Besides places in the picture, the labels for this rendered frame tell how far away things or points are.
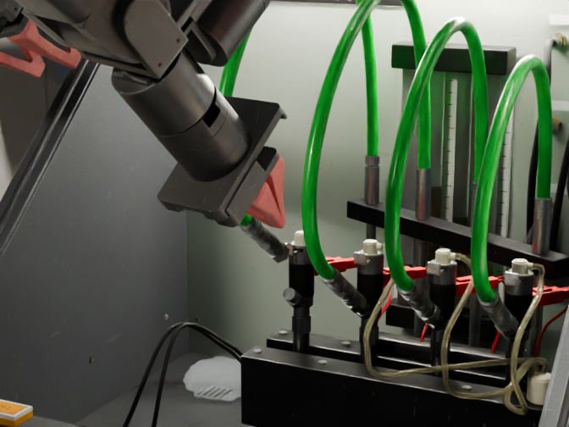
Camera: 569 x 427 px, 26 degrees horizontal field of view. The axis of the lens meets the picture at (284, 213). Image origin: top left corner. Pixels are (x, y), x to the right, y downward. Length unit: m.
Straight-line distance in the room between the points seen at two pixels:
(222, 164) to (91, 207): 0.64
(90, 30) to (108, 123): 0.75
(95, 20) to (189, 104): 0.11
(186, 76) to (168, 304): 0.88
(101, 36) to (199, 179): 0.17
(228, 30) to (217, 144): 0.08
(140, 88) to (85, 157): 0.65
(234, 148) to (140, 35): 0.14
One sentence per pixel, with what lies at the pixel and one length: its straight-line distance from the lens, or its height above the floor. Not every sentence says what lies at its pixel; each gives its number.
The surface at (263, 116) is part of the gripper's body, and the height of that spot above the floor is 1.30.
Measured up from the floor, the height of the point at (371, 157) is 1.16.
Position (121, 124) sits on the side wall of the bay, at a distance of 1.57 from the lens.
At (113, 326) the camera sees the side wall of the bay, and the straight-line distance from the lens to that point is 1.61.
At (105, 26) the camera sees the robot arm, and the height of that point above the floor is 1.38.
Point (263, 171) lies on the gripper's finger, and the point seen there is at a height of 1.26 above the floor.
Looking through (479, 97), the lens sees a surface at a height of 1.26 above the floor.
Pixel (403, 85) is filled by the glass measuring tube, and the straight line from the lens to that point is 1.52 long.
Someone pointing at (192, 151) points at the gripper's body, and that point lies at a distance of 0.89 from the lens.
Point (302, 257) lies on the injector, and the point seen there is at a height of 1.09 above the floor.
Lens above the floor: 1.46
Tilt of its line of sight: 14 degrees down
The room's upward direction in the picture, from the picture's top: straight up
